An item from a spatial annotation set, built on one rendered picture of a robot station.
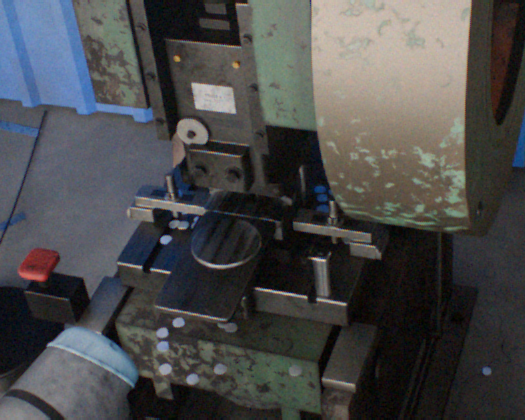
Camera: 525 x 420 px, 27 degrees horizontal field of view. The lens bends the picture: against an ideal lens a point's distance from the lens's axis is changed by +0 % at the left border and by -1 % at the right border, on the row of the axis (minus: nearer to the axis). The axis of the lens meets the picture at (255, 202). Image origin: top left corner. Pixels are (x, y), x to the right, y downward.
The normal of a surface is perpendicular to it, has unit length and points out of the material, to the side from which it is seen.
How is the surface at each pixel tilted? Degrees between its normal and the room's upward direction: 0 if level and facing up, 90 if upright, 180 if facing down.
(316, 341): 0
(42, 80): 90
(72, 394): 42
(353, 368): 0
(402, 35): 76
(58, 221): 0
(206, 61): 90
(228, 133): 90
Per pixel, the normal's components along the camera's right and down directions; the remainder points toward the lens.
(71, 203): -0.11, -0.76
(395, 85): -0.34, 0.58
